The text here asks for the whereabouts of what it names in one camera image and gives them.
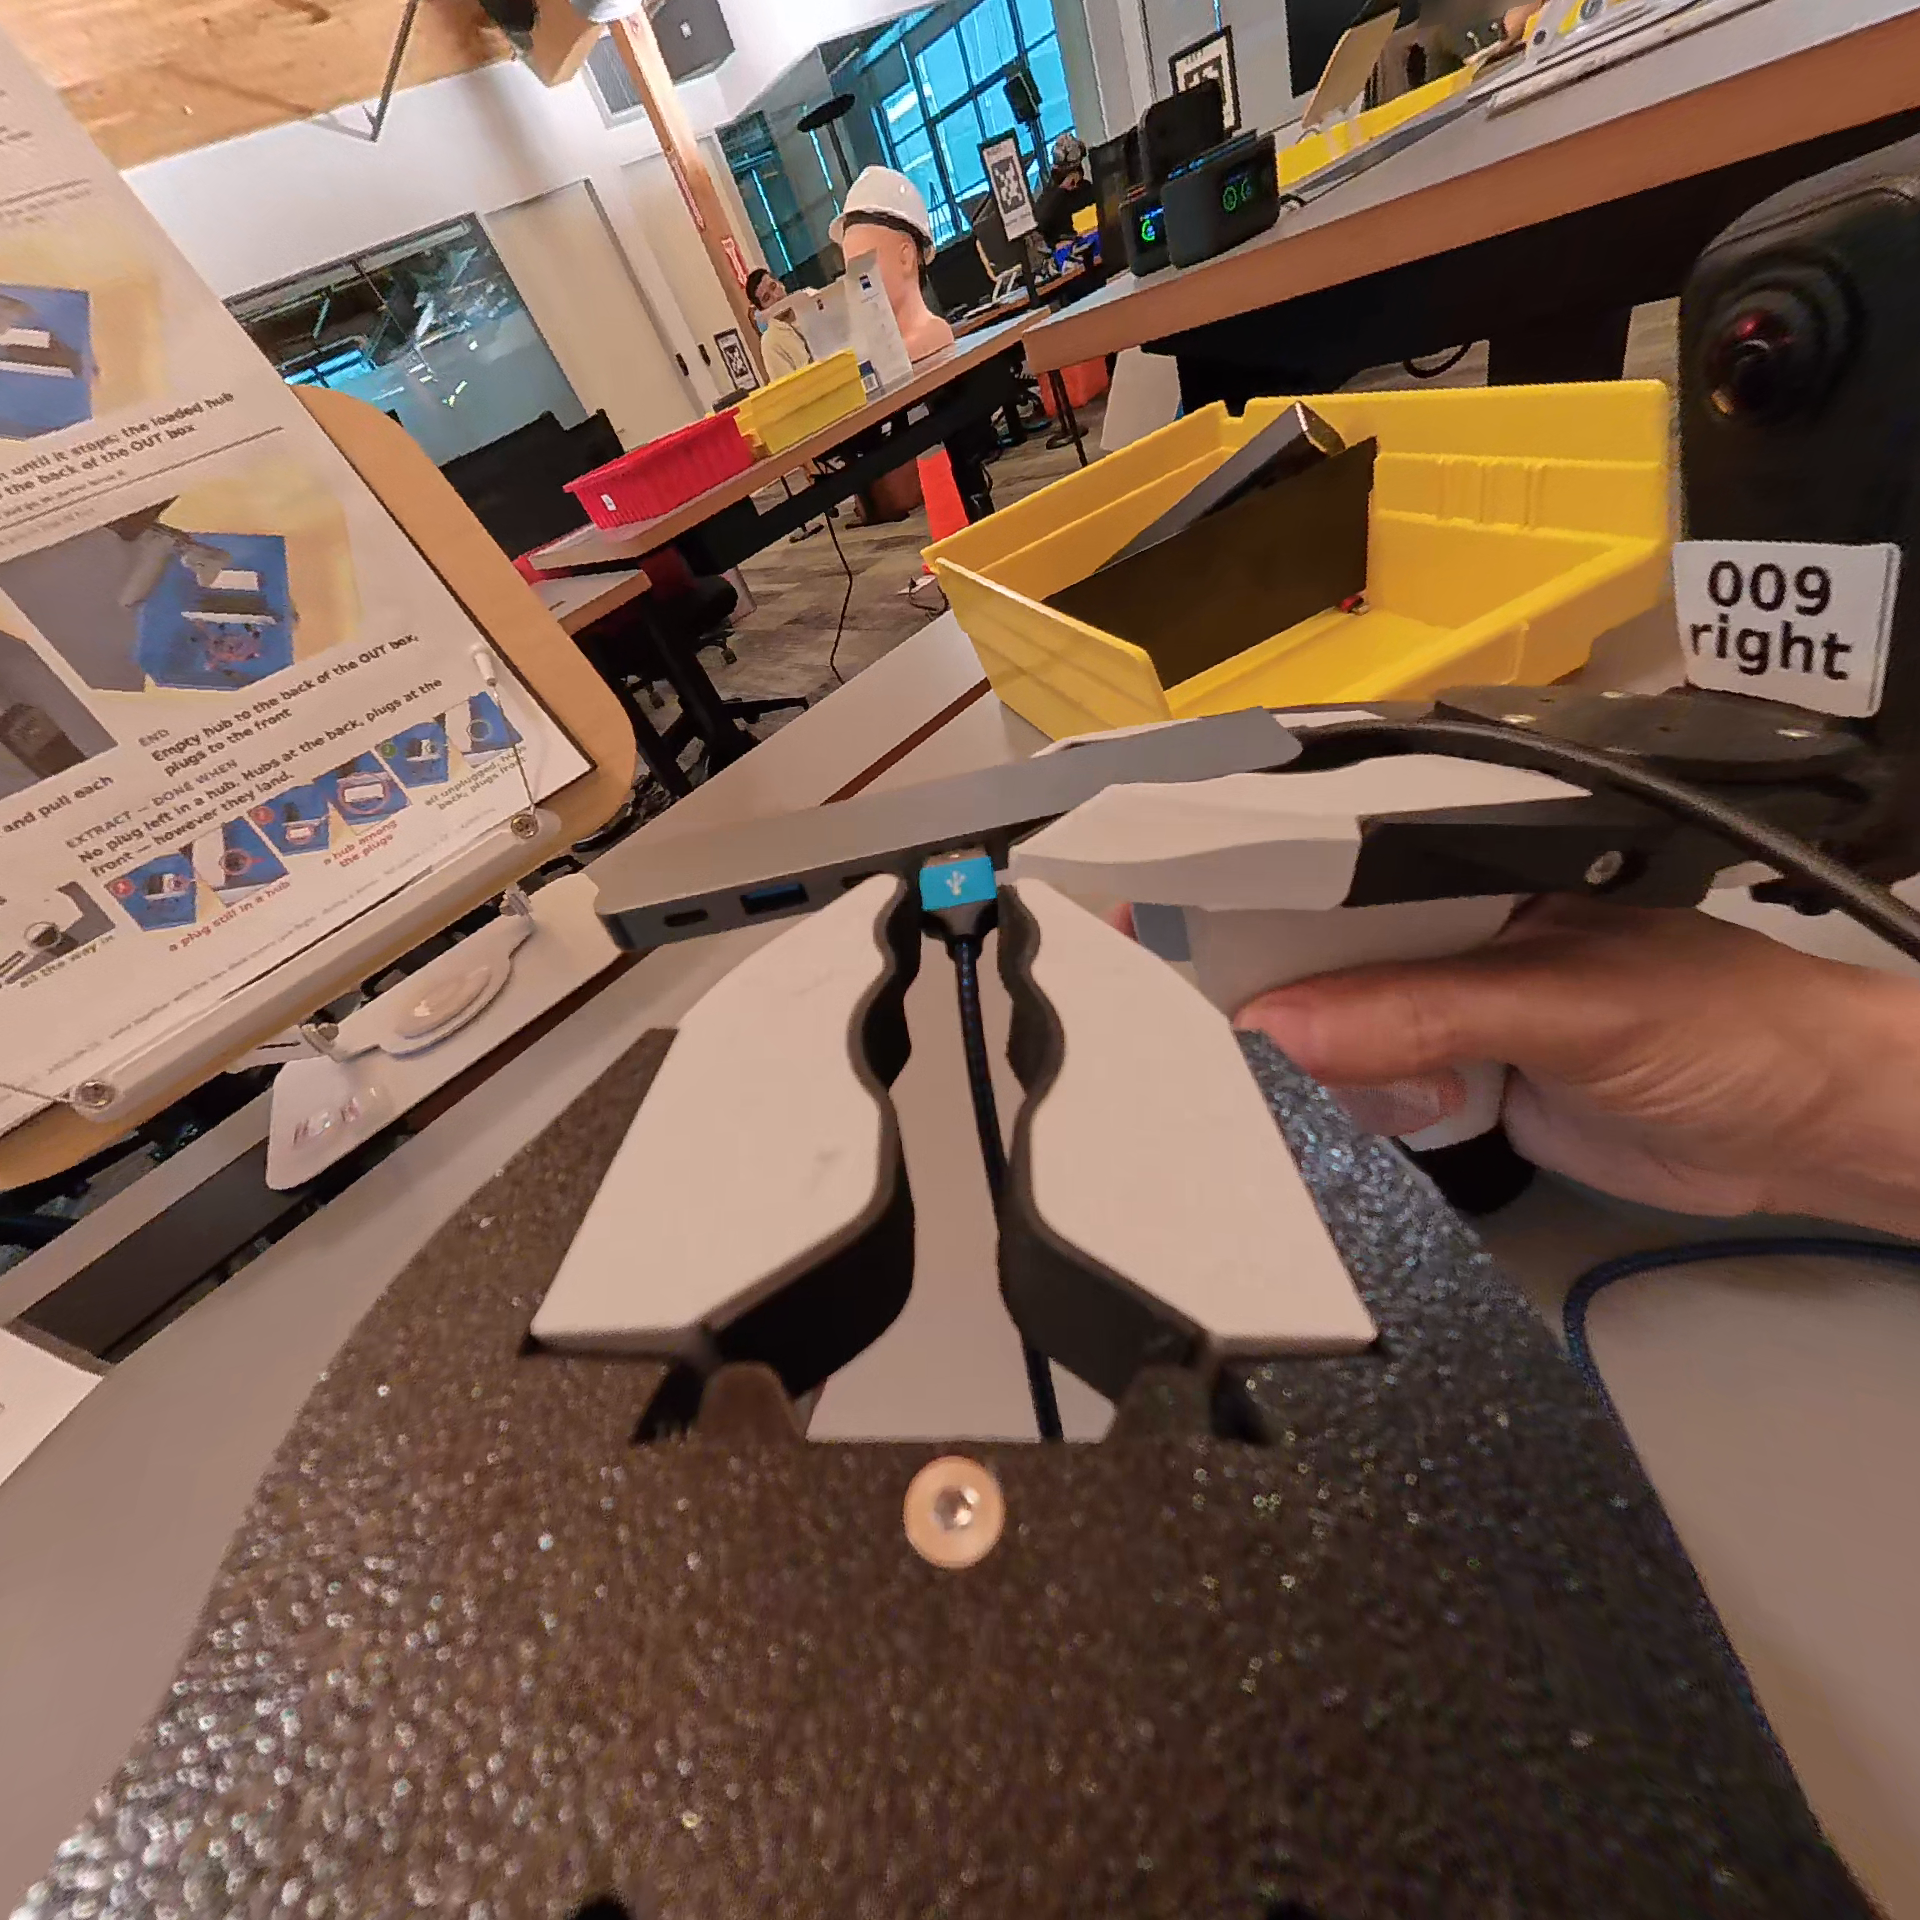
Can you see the black-legged wooden table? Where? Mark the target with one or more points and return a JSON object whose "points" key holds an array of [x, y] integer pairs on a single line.
{"points": [[900, 395]]}

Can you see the red storage tray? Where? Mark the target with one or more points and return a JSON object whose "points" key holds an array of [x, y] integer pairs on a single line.
{"points": [[660, 473]]}

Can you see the black bin divider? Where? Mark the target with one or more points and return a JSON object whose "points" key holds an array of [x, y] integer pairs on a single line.
{"points": [[1244, 600]]}

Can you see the white card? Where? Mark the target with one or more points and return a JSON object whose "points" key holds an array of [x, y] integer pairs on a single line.
{"points": [[322, 1156]]}

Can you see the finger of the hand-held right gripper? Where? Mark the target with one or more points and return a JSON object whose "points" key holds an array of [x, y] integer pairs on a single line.
{"points": [[1424, 780], [1200, 848]]}

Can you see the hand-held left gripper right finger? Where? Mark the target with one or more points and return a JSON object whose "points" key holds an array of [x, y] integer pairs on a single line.
{"points": [[1200, 1171]]}

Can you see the person's right hand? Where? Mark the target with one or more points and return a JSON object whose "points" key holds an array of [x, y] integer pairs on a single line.
{"points": [[1650, 1051]]}

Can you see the wooden pillar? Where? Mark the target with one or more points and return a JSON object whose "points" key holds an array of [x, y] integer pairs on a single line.
{"points": [[674, 135]]}

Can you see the yellow plastic bin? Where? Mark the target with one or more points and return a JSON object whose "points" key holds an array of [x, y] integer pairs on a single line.
{"points": [[1500, 510]]}

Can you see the grey slim usb hub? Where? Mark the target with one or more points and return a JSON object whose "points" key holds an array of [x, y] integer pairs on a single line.
{"points": [[840, 833]]}

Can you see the yellow storage tray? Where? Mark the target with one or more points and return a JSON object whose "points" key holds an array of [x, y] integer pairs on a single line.
{"points": [[1299, 159], [802, 398]]}

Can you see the mannequin head white helmet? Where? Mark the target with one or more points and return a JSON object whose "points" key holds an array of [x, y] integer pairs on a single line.
{"points": [[885, 203]]}

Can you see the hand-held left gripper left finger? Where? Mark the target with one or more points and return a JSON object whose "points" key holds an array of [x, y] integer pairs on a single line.
{"points": [[720, 1171]]}

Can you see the printed instruction sheet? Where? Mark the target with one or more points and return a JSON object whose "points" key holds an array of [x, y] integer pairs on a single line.
{"points": [[225, 676]]}

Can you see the orange traffic cone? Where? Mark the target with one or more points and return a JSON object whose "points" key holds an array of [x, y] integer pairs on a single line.
{"points": [[942, 503]]}

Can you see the black device green lights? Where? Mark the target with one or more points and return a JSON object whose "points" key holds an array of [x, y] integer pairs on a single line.
{"points": [[1154, 181], [1222, 203]]}

